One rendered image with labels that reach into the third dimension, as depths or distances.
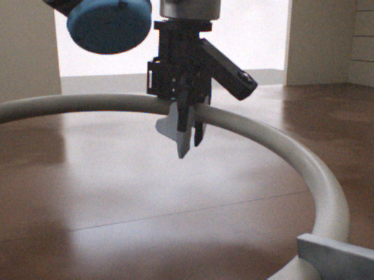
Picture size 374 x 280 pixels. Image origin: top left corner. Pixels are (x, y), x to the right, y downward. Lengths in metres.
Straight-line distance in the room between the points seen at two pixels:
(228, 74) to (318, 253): 0.33
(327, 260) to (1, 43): 6.44
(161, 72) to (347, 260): 0.40
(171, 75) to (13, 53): 6.05
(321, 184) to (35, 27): 6.29
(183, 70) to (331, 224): 0.33
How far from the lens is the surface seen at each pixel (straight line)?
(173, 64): 0.57
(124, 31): 0.42
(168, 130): 0.59
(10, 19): 6.57
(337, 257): 0.27
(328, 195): 0.38
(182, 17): 0.54
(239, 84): 0.54
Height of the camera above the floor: 1.10
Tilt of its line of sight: 17 degrees down
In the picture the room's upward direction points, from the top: straight up
